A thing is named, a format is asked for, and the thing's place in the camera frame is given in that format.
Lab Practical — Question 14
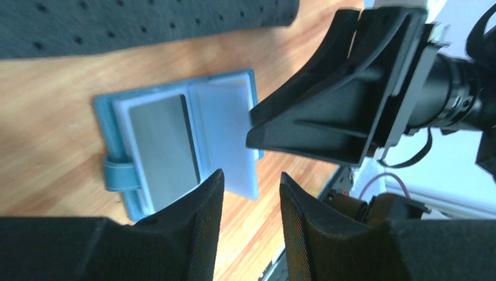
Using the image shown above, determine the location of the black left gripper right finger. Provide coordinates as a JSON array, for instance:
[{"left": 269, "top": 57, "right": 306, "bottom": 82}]
[{"left": 280, "top": 173, "right": 495, "bottom": 280}]

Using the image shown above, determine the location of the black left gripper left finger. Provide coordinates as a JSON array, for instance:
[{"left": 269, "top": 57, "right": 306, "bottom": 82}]
[{"left": 1, "top": 170, "right": 225, "bottom": 280}]

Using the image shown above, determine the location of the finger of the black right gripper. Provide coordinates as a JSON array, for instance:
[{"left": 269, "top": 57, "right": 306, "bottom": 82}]
[
  {"left": 246, "top": 6, "right": 428, "bottom": 166},
  {"left": 250, "top": 9, "right": 360, "bottom": 124}
]

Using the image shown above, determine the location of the teal leather card holder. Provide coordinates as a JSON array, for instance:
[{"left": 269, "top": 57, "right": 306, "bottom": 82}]
[{"left": 94, "top": 69, "right": 263, "bottom": 222}]

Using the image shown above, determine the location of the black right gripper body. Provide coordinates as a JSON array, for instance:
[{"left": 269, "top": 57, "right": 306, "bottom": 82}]
[{"left": 373, "top": 19, "right": 495, "bottom": 152}]

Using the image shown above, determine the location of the grey card in holder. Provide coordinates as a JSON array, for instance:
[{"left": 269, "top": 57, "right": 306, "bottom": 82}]
[{"left": 122, "top": 94, "right": 200, "bottom": 213}]

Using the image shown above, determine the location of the dark grey dotted cloth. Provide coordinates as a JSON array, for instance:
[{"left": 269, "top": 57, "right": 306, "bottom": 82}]
[{"left": 1, "top": 0, "right": 299, "bottom": 60}]

